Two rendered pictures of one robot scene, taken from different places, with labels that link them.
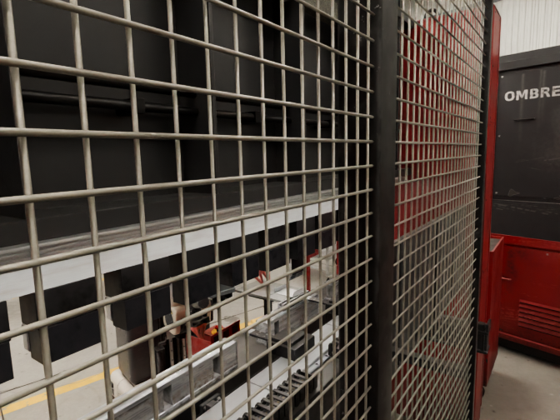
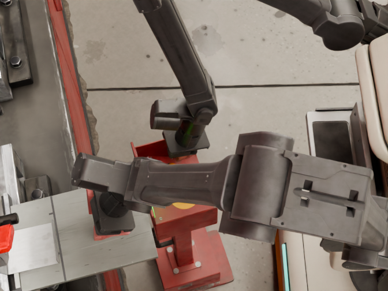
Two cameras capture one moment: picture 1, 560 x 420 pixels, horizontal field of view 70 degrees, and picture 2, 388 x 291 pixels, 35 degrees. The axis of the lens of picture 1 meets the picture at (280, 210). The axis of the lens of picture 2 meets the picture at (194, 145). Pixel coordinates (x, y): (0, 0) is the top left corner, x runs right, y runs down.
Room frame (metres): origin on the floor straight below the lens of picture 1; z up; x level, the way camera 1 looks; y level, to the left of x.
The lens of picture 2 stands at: (2.20, -0.09, 2.13)
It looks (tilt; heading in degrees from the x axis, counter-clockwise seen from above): 63 degrees down; 131
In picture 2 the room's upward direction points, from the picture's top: 2 degrees counter-clockwise
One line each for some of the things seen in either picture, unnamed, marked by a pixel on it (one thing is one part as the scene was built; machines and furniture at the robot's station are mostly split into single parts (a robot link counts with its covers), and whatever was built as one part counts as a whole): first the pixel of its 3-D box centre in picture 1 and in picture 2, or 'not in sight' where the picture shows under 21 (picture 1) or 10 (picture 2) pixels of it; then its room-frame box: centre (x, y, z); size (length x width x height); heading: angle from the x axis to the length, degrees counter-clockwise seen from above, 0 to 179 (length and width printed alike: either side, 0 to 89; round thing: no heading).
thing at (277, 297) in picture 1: (269, 290); (82, 231); (1.76, 0.06, 1.00); 0.26 x 0.18 x 0.01; 54
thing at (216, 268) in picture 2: not in sight; (192, 260); (1.78, 0.35, 0.06); 0.25 x 0.20 x 0.12; 56
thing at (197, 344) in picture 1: (213, 342); (175, 183); (1.76, 0.32, 0.75); 0.20 x 0.16 x 0.18; 146
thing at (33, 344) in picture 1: (64, 313); not in sight; (0.89, 0.51, 1.26); 0.15 x 0.09 x 0.17; 144
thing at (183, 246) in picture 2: not in sight; (181, 231); (1.76, 0.32, 0.39); 0.05 x 0.05 x 0.54; 56
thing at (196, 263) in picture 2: not in sight; (183, 257); (1.76, 0.32, 0.13); 0.10 x 0.10 x 0.01; 56
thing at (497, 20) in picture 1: (408, 228); not in sight; (2.37, -0.77, 1.15); 0.85 x 0.25 x 2.30; 54
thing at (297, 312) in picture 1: (289, 316); (14, 236); (1.63, -0.03, 0.92); 0.39 x 0.06 x 0.10; 144
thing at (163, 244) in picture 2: not in sight; (163, 235); (1.73, 0.28, 0.40); 0.06 x 0.02 x 0.18; 56
